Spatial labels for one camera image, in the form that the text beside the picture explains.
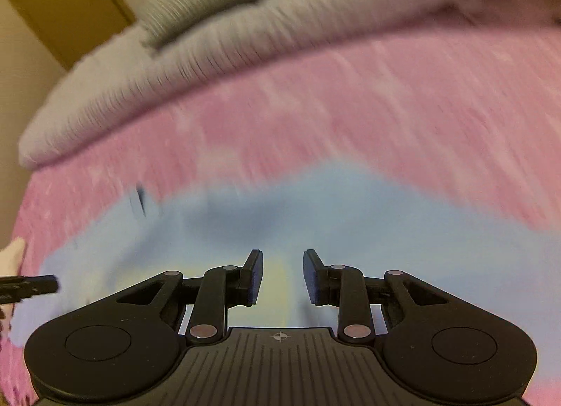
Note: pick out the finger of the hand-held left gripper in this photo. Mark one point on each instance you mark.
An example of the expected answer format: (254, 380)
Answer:
(35, 286)

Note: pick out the wooden door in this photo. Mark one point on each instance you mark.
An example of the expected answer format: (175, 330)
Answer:
(65, 2)

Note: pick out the lilac ribbed quilt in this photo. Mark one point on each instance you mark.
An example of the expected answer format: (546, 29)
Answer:
(307, 46)

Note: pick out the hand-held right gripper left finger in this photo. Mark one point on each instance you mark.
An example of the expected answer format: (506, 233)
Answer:
(253, 276)

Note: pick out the light blue shirt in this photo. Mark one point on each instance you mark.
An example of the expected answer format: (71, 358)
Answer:
(263, 213)

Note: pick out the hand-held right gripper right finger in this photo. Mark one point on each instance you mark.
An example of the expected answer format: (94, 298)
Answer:
(313, 276)

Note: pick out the pink floral blanket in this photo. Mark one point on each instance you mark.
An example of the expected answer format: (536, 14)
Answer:
(394, 125)

